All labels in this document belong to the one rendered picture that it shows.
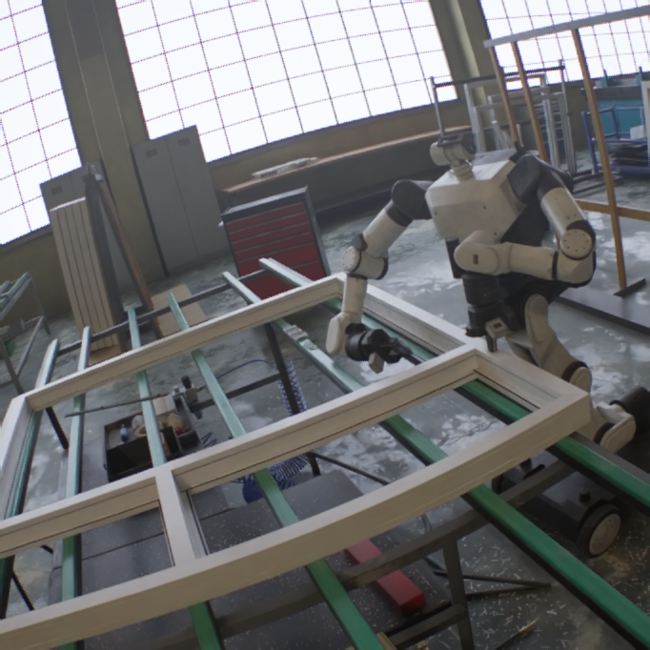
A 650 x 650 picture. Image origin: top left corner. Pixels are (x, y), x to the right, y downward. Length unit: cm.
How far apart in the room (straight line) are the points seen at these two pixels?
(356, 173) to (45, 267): 496
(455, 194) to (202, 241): 719
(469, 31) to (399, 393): 934
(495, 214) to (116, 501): 117
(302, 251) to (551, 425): 408
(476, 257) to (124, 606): 105
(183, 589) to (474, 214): 115
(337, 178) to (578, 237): 836
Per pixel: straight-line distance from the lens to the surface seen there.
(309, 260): 518
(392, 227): 187
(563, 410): 128
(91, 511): 151
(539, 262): 141
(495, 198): 161
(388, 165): 996
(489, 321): 150
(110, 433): 271
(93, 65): 881
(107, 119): 868
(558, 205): 150
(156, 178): 857
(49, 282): 922
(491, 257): 141
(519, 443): 124
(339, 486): 183
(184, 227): 864
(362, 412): 152
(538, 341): 185
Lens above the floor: 159
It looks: 20 degrees down
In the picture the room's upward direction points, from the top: 16 degrees counter-clockwise
